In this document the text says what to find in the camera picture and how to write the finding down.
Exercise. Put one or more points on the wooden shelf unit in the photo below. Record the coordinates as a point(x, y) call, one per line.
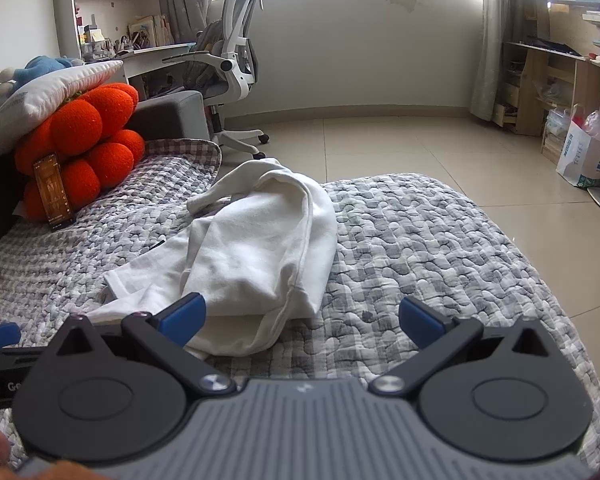
point(535, 85)

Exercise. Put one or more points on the white office chair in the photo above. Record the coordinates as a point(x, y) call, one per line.
point(237, 25)

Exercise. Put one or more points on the smartphone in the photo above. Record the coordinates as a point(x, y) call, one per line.
point(52, 190)

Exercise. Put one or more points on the white desk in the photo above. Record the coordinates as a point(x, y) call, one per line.
point(145, 57)

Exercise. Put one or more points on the dark grey sofa armrest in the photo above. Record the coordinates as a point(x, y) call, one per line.
point(167, 112)

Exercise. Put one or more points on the blue plush toy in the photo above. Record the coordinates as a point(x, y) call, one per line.
point(42, 67)

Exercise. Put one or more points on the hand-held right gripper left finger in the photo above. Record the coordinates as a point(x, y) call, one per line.
point(185, 317)

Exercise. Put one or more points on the white bookshelf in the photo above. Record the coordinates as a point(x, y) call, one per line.
point(65, 10)

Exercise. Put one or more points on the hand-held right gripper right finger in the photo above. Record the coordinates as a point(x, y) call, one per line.
point(420, 320)

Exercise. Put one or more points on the white t-shirt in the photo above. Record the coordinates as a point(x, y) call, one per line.
point(250, 240)

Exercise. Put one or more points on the white paper shopping bag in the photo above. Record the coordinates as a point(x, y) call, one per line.
point(577, 155)

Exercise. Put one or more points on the white pillow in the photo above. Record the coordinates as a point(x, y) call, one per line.
point(55, 87)

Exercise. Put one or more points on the grey patterned quilt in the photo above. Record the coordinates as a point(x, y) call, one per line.
point(430, 240)

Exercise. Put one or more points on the picture books on desk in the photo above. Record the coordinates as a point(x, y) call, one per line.
point(147, 30)

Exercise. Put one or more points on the orange pumpkin cushion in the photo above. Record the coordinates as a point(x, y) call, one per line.
point(80, 125)

